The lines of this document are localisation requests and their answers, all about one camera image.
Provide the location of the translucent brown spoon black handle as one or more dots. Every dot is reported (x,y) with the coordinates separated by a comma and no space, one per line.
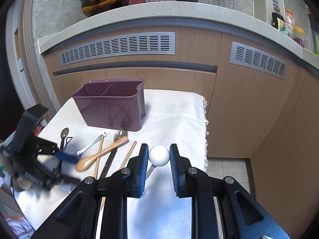
(64,134)

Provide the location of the white table cloth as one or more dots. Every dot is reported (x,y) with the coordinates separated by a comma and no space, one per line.
(172,117)

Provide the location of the wooden kitchen cabinet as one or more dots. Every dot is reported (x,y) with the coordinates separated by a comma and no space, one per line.
(251,114)

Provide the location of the wooden chopstick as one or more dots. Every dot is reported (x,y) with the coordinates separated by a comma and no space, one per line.
(98,159)
(122,166)

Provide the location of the yellow-lid jar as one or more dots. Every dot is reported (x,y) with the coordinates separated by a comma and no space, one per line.
(298,35)

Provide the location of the steel shovel-shaped spoon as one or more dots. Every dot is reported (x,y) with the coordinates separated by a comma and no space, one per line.
(60,157)

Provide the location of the dark sauce bottle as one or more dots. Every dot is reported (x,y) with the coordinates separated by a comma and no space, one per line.
(277,21)

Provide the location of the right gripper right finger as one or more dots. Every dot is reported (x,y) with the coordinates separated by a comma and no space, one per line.
(225,199)

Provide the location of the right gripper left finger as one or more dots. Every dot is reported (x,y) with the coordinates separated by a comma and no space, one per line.
(77,216)

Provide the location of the white ball-handle steel utensil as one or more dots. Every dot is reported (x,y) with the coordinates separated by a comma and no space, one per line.
(159,157)

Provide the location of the orange-capped clear bottle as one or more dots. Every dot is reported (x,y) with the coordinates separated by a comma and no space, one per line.
(288,23)

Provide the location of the speckled stone countertop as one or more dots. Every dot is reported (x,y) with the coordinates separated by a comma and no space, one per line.
(184,11)

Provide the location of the small grey vent grille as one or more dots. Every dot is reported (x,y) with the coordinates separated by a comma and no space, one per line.
(258,60)

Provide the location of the long grey vent grille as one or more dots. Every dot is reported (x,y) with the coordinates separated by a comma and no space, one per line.
(146,43)

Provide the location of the steel smiley handle spoon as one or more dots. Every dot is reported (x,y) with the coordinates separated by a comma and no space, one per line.
(103,135)

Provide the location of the light wooden spoon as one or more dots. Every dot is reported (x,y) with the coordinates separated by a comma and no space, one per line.
(85,163)

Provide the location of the purple plastic utensil caddy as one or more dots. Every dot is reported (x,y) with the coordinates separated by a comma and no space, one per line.
(112,103)

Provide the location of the white ceramic spoon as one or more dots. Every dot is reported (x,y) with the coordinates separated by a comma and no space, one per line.
(66,188)

